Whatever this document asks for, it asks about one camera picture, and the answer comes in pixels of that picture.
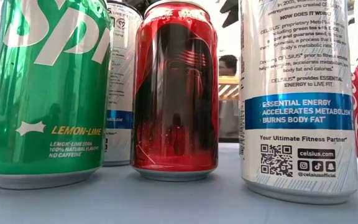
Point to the green Sprite can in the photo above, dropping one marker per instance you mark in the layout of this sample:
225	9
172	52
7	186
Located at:
42	93

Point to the wooden slatted shelf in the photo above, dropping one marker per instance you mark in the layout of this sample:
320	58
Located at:
228	81

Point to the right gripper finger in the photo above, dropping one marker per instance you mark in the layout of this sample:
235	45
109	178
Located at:
232	20
232	6

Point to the red Star Wars cola can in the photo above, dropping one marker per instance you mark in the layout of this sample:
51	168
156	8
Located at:
176	93

